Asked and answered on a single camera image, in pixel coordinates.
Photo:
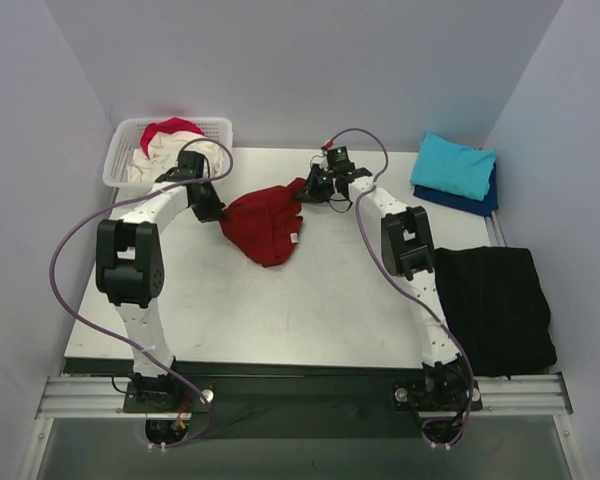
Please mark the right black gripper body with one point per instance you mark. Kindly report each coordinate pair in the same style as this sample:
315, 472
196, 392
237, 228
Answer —
311, 189

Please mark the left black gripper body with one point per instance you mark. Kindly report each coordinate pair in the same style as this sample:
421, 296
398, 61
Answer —
210, 206

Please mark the dark red t-shirt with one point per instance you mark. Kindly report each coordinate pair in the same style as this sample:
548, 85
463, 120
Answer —
265, 224

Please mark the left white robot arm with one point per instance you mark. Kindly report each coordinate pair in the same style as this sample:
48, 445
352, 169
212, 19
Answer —
130, 269

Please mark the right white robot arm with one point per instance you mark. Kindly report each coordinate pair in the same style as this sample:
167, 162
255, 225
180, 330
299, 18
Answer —
399, 240

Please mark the cream white t-shirt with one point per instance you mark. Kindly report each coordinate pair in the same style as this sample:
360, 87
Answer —
162, 155

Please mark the bright red t-shirt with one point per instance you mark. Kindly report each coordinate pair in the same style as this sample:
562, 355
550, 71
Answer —
170, 126

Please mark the white plastic basket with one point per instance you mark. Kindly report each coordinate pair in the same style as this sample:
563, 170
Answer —
126, 139

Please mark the turquoise folded t-shirt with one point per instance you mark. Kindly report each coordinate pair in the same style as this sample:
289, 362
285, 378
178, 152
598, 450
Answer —
453, 168

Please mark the dark blue folded t-shirt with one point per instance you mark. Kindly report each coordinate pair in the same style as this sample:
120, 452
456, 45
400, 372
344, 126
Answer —
483, 208

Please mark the black t-shirt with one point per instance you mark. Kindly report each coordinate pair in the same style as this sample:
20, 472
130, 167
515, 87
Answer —
495, 306

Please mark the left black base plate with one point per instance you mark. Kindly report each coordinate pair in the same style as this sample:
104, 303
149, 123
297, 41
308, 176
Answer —
153, 395

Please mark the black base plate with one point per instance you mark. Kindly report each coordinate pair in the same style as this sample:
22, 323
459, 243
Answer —
424, 394
153, 395

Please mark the aluminium rail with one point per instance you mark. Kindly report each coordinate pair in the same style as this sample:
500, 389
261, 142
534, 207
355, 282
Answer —
101, 397

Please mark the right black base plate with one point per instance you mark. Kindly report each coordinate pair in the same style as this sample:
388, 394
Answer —
424, 394

